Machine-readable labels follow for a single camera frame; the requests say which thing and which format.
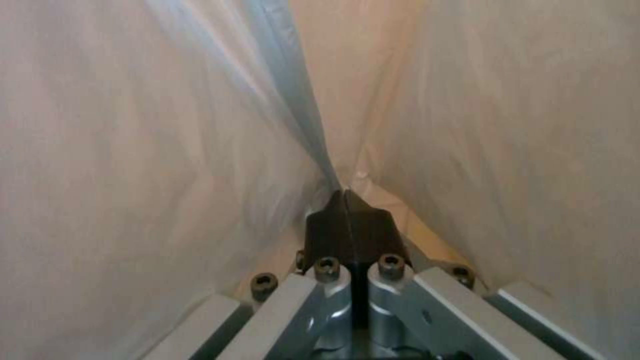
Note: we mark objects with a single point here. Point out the translucent white garbage bag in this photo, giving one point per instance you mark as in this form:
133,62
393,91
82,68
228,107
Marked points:
150,150

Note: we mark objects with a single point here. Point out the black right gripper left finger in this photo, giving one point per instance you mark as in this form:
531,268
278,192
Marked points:
327,232

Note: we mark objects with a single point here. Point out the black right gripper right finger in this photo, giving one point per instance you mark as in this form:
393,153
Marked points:
375,228

